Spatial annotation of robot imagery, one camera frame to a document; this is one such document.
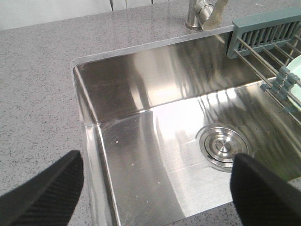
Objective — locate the stainless steel sink basin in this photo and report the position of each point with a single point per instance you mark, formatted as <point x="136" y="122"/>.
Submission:
<point x="140" y="112"/>

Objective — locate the grey sink dish rack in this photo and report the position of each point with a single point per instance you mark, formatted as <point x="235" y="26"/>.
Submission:
<point x="266" y="43"/>

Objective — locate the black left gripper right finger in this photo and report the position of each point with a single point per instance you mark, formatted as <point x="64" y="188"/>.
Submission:
<point x="260" y="197"/>

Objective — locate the stainless steel faucet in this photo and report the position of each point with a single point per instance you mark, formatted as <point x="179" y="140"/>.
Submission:
<point x="204" y="15"/>

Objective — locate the light green round plate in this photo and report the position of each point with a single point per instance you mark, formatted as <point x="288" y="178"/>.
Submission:
<point x="295" y="71"/>

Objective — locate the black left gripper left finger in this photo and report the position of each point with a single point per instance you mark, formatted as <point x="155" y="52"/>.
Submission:
<point x="49" y="198"/>

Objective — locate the metal sink drain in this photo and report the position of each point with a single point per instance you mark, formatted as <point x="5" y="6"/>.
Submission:
<point x="219" y="143"/>

